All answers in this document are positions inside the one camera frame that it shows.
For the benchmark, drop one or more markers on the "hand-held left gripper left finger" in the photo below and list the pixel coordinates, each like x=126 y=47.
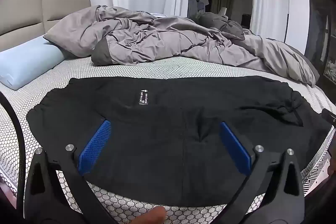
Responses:
x=95 y=146

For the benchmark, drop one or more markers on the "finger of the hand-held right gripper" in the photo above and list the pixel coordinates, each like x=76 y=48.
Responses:
x=329 y=116

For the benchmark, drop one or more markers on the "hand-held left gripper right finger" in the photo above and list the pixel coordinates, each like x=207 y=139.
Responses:
x=235 y=150

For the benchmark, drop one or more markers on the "black pants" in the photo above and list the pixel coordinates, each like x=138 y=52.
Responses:
x=157 y=148

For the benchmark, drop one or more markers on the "bed with honeycomb sheet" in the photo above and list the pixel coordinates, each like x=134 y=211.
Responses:
x=78 y=69

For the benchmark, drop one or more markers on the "dark wardrobe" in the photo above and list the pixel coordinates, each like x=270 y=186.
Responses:
x=320 y=29

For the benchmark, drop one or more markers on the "light blue pillow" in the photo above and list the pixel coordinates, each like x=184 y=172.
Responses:
x=26 y=61

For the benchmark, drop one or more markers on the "grey duvet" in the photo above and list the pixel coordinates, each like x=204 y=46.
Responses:
x=170 y=43

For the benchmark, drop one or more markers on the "dark grey pillow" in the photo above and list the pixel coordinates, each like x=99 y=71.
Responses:
x=220 y=23

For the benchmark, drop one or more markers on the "hanging clothes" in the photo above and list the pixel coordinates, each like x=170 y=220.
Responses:
x=198 y=5

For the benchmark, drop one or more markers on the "beige padded headboard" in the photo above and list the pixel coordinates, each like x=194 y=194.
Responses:
x=26 y=11

